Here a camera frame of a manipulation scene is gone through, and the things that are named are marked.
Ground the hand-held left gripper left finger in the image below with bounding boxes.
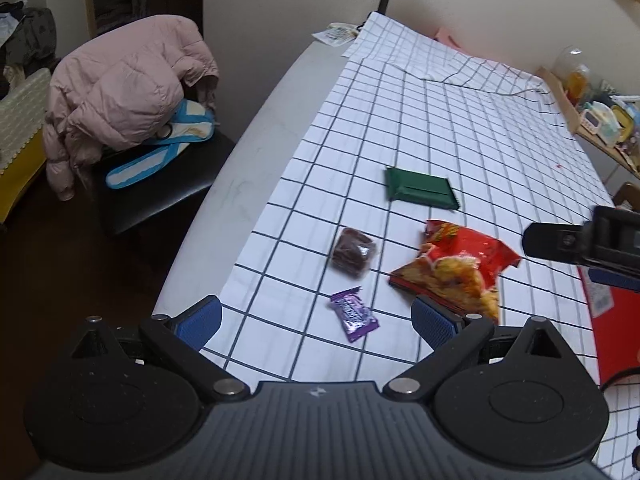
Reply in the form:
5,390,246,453
70,295,251,402

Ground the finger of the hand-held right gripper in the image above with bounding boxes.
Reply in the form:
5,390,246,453
587,267,640,291
522,221,596,264

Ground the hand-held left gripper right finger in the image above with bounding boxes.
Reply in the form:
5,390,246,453
382,295,581,402

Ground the red cardboard box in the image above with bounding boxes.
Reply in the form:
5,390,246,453
577,265,640,386

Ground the red chips bag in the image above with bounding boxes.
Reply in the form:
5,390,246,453
389,219,522,325

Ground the purple candy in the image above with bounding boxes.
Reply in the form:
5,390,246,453
328,286,379,343

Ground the small brown cake packet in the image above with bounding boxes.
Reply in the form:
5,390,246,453
328,226,379,279

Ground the green snack packet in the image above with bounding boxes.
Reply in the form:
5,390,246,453
385,166,459,211

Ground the wooden chair back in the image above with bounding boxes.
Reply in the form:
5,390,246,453
612,182,640,209

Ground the wooden side shelf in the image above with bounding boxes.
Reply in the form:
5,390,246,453
537,66,640,177

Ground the yellow container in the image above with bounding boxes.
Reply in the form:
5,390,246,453
616,102,639,136

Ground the white kitchen timer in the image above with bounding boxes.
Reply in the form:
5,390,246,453
580,102,609,134

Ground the black chair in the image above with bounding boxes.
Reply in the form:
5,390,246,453
87,127,238,261

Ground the clear glass jar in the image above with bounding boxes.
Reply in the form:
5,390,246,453
552,46,592,107

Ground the blue and white bag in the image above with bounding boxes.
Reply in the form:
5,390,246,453
105,99,221,190

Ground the white checked tablecloth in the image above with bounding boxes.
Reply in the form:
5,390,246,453
152,10,637,480

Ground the pink puffer jacket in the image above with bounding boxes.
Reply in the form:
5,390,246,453
44,15,221,202

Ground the white and yellow cushion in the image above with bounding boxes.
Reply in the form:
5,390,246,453
0,67,53,222

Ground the clear plastic packet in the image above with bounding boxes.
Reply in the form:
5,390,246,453
311,22,359,47

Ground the dark clothing pile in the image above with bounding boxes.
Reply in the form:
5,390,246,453
0,0,57,81

